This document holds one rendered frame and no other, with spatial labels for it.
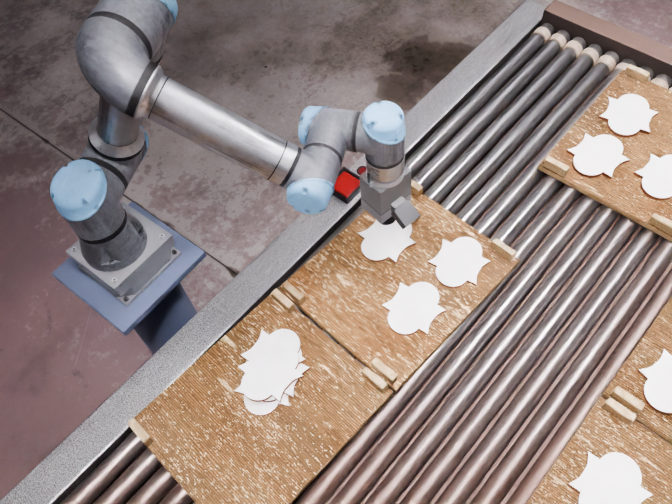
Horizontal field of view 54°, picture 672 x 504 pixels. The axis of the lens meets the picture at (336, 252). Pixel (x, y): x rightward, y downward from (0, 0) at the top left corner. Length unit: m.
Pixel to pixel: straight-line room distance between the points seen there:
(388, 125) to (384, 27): 2.34
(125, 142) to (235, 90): 1.84
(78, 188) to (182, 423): 0.52
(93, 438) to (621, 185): 1.29
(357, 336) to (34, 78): 2.68
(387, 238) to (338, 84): 1.79
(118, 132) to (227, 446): 0.67
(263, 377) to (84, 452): 0.39
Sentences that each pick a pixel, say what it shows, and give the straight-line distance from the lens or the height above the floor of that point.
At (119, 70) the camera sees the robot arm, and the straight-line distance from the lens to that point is 1.11.
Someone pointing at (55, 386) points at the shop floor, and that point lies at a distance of 2.65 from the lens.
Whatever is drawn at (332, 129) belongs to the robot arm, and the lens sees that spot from 1.19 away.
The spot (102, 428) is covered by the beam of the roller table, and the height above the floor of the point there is 0.91.
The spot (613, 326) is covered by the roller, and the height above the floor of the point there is 0.92.
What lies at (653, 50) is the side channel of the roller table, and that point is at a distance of 2.00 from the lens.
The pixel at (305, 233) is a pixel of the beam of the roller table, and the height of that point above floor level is 0.91.
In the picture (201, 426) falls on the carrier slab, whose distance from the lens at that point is 1.37.
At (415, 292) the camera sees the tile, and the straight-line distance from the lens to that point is 1.43.
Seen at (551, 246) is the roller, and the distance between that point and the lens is 1.55.
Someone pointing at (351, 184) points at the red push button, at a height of 0.93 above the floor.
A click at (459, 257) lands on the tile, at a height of 0.94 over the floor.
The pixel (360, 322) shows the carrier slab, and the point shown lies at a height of 0.94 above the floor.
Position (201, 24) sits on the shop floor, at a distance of 3.68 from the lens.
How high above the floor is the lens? 2.20
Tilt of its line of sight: 58 degrees down
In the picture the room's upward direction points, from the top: 8 degrees counter-clockwise
